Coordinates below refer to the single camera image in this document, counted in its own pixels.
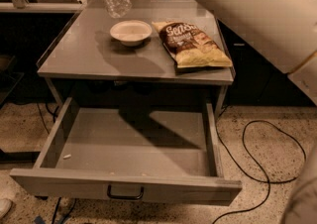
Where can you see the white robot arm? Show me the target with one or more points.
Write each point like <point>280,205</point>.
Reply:
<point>283,31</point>

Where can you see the brown yellow chip bag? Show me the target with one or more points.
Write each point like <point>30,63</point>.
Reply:
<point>189,46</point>

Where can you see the white paper bowl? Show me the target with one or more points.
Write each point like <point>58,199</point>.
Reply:
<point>131,33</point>

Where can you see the grey cabinet with top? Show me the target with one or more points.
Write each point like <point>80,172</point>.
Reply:
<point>87,50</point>

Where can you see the open grey top drawer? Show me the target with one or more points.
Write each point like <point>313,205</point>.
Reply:
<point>171,151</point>

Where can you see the black drawer handle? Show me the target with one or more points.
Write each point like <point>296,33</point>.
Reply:
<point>125,192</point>

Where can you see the white shoe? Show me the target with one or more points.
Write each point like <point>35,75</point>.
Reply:
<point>5,206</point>

